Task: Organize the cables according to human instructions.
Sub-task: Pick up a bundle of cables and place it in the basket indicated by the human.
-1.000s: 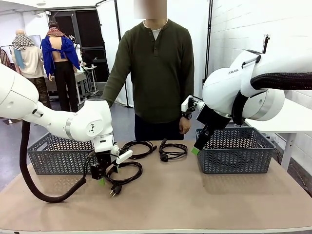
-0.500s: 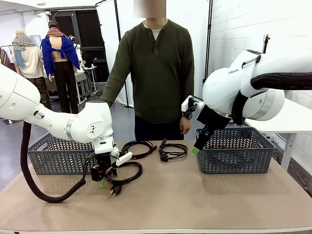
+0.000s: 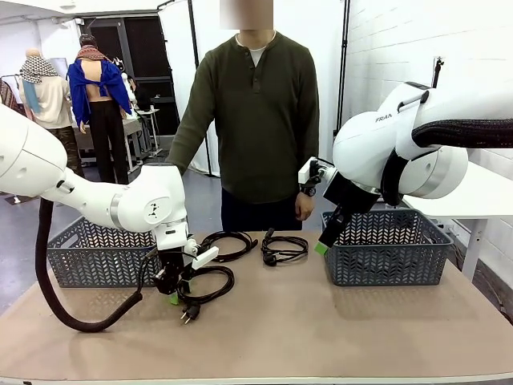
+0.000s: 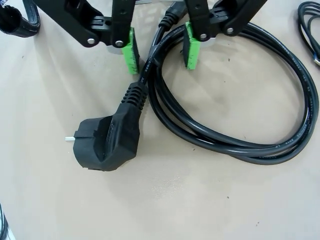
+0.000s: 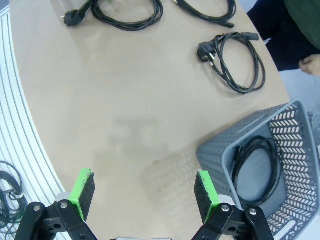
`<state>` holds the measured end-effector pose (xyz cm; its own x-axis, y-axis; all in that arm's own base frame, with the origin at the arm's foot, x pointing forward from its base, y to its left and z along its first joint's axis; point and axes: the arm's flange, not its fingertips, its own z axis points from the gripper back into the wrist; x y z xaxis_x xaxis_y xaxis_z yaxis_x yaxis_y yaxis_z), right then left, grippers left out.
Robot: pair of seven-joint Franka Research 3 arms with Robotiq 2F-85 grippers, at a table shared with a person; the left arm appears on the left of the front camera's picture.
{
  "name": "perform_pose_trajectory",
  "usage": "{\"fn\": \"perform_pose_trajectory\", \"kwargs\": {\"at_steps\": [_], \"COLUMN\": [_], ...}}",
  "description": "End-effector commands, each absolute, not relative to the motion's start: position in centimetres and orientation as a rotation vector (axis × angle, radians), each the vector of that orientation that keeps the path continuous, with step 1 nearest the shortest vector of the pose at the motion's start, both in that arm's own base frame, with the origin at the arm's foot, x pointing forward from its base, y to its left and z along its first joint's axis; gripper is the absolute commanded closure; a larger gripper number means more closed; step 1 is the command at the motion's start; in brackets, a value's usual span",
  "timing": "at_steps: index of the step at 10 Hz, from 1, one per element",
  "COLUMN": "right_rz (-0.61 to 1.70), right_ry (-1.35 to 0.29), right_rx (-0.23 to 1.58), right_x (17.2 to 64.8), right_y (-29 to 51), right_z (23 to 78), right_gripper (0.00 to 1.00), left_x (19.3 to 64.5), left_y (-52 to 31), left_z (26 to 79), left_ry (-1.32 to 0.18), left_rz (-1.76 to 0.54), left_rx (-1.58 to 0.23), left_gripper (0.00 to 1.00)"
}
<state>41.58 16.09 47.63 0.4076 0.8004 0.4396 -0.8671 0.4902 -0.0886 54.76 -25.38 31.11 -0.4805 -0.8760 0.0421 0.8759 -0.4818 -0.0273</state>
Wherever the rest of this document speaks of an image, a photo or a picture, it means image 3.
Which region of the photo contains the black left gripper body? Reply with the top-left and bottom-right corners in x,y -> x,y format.
153,245 -> 194,297

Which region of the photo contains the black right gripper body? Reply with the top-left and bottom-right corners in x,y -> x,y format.
322,171 -> 381,214

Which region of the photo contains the black power cord with plug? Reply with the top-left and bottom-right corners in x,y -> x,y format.
175,265 -> 236,326

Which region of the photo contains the black power cable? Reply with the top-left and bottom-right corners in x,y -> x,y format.
261,227 -> 310,267

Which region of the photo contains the person's left forearm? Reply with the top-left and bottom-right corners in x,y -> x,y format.
297,130 -> 322,194

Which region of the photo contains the person's right forearm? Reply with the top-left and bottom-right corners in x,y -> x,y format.
165,114 -> 214,178

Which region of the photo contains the person's left hand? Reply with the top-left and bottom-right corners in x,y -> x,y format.
294,191 -> 317,222

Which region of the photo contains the grey perforated plastic basket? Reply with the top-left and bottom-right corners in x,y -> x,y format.
46,216 -> 169,289
321,208 -> 454,287

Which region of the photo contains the large white table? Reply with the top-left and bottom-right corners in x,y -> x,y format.
400,160 -> 513,282

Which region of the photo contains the person in green henley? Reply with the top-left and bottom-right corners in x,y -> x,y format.
165,0 -> 322,233

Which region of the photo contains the black backdrop stand pole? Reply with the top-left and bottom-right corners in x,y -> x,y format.
332,0 -> 351,153

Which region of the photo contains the grey background work table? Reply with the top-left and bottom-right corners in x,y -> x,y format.
71,107 -> 163,166

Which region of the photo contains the seated person in background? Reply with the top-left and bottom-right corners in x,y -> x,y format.
124,74 -> 140,114

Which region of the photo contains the mannequin with blue shirt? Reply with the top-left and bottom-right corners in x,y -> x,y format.
67,34 -> 134,185

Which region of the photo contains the white backdrop screen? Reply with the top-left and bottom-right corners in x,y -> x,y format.
157,0 -> 350,177

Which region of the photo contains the mannequin with patterned scarf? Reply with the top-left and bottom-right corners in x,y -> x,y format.
18,47 -> 86,178

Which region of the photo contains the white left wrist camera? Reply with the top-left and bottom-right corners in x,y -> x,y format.
190,245 -> 220,271

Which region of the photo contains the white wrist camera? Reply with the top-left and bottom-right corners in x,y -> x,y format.
190,245 -> 220,271
297,156 -> 338,190

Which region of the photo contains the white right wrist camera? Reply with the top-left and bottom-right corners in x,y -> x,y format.
297,156 -> 338,190

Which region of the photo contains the thin black coiled cable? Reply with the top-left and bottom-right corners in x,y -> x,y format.
199,230 -> 260,264

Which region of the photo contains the black camera pole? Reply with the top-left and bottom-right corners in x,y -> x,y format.
431,55 -> 446,90

